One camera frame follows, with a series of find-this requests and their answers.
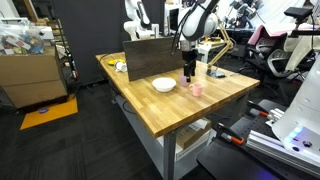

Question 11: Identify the brown cardboard cabinet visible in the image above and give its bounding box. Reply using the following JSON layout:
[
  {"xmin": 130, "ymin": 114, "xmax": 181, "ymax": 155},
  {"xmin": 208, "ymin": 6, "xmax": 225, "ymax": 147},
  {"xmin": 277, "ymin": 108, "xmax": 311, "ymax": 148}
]
[{"xmin": 0, "ymin": 47, "xmax": 67, "ymax": 108}]

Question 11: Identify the white mug behind board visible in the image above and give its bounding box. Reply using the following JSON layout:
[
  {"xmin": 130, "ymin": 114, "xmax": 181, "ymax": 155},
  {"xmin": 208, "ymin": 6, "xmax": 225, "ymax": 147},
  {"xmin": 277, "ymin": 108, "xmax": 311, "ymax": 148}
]
[{"xmin": 115, "ymin": 62, "xmax": 127, "ymax": 72}]

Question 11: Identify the yellow plate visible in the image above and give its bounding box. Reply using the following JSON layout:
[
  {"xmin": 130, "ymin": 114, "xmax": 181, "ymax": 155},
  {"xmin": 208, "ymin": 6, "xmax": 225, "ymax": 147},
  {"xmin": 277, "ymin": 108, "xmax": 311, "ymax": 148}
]
[{"xmin": 107, "ymin": 59, "xmax": 126, "ymax": 66}]

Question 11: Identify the cardboard box under table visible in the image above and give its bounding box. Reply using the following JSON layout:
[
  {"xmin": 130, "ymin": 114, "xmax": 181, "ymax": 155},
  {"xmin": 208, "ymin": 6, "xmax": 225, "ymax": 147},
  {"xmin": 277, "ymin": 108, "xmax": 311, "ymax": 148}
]
[{"xmin": 176, "ymin": 118, "xmax": 211, "ymax": 149}]

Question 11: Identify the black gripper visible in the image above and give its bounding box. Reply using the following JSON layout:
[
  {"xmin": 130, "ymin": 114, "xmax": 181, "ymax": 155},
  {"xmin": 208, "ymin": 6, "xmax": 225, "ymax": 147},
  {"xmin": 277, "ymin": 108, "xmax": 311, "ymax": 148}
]
[{"xmin": 182, "ymin": 50, "xmax": 197, "ymax": 83}]

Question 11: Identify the clear bag of items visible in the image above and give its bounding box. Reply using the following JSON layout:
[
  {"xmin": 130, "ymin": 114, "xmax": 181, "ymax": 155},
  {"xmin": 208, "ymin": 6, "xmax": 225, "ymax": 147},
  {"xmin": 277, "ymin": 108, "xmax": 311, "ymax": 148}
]
[{"xmin": 0, "ymin": 22, "xmax": 45, "ymax": 55}]

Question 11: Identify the black orange clamp lower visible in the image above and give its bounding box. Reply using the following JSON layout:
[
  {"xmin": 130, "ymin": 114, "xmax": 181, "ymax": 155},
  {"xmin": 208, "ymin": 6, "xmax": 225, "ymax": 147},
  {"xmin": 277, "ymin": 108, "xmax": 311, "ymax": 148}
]
[{"xmin": 216, "ymin": 122, "xmax": 244, "ymax": 145}]

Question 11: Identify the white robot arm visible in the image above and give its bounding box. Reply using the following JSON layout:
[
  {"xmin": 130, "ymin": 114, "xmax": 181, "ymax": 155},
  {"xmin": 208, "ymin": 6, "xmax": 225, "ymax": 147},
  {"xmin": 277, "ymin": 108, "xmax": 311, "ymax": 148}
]
[{"xmin": 171, "ymin": 0, "xmax": 219, "ymax": 82}]

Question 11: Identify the white bowl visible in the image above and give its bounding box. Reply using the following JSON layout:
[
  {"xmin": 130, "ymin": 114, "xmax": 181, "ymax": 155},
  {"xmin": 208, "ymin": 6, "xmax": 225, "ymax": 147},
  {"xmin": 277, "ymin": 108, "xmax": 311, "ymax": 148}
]
[{"xmin": 152, "ymin": 77, "xmax": 176, "ymax": 92}]

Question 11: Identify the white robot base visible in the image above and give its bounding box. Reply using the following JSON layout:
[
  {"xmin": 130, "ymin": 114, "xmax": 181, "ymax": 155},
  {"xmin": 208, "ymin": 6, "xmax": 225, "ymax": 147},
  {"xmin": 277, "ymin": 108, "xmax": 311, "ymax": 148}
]
[{"xmin": 272, "ymin": 57, "xmax": 320, "ymax": 166}]

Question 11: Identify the black orange clamp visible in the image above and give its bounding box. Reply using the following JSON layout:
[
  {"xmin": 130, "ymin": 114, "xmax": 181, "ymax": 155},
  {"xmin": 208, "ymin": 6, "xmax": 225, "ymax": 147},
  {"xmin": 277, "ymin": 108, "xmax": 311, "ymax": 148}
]
[
  {"xmin": 216, "ymin": 122, "xmax": 244, "ymax": 145},
  {"xmin": 247, "ymin": 100, "xmax": 269, "ymax": 117}
]

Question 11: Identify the purple translucent cup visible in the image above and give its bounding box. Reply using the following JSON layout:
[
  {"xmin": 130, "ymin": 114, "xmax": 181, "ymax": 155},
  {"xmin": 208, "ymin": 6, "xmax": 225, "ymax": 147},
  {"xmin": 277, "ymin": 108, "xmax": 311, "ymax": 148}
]
[{"xmin": 179, "ymin": 72, "xmax": 188, "ymax": 87}]

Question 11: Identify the aluminium extrusion rail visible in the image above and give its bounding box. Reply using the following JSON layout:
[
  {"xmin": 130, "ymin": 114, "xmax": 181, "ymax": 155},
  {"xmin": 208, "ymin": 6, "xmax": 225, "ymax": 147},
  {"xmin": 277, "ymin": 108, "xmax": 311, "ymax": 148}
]
[{"xmin": 246, "ymin": 130, "xmax": 320, "ymax": 177}]

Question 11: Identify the black orange clamp upper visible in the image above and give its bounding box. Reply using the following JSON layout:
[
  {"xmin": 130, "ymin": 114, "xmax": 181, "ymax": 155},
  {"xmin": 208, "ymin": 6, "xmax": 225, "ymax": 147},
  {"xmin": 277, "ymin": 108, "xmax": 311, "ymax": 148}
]
[{"xmin": 247, "ymin": 100, "xmax": 269, "ymax": 117}]

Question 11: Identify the pink mug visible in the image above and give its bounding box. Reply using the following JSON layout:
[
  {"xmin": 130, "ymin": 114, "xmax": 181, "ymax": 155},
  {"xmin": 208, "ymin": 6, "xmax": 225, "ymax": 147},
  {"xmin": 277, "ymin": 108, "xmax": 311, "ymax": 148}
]
[{"xmin": 189, "ymin": 83, "xmax": 203, "ymax": 97}]

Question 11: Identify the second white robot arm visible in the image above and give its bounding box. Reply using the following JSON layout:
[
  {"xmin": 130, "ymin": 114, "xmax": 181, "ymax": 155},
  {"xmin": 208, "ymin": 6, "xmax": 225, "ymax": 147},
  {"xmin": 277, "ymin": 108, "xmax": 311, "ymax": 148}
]
[{"xmin": 123, "ymin": 0, "xmax": 159, "ymax": 41}]

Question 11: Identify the dark wooden board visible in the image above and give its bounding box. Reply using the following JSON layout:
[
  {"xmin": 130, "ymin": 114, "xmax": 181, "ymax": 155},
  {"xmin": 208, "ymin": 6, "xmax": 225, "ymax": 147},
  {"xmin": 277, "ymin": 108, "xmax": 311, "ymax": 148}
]
[{"xmin": 123, "ymin": 37, "xmax": 185, "ymax": 81}]

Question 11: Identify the wooden desk lamp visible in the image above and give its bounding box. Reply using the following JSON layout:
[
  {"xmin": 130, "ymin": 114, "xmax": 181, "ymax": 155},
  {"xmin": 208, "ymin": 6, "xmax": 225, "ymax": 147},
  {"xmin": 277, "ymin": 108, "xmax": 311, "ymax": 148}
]
[{"xmin": 206, "ymin": 18, "xmax": 234, "ymax": 78}]

